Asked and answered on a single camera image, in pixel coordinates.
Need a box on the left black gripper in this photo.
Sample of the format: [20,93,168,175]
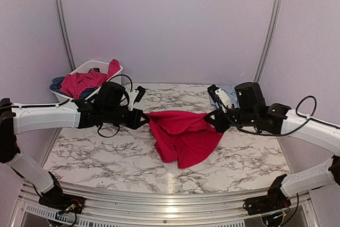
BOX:
[103,106,150,130]

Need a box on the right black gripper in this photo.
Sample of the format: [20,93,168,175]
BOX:
[205,106,257,133]

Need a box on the light blue button shirt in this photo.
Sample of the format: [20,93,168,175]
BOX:
[208,85,239,108]

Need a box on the red t-shirt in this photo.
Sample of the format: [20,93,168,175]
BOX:
[147,111,223,169]

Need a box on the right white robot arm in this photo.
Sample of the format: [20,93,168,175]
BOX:
[205,82,339,210]

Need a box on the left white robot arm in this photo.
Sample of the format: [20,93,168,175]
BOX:
[1,82,149,208]

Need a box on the white plastic laundry bin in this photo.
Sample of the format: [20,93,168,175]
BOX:
[50,60,124,102]

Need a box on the red garment in bin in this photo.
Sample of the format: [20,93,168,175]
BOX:
[58,58,120,98]

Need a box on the dark blue garment in bin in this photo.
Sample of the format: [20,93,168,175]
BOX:
[49,77,98,99]

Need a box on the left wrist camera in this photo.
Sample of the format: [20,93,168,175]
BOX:
[127,86,146,111]

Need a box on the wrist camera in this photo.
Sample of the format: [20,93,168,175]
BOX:
[207,85,233,113]
[127,86,146,111]

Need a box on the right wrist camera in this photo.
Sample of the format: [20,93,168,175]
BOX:
[207,85,233,113]

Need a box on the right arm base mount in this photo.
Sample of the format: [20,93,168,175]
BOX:
[243,195,291,215]

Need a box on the front aluminium rail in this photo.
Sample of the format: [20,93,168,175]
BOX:
[9,182,320,226]

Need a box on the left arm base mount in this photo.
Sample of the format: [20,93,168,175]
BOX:
[38,194,85,214]

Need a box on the right aluminium frame post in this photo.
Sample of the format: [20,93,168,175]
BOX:
[254,0,283,83]

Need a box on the aluminium frame post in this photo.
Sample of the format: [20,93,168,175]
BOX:
[254,0,283,83]
[55,0,75,71]

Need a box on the left aluminium frame post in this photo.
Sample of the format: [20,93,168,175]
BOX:
[55,0,75,71]

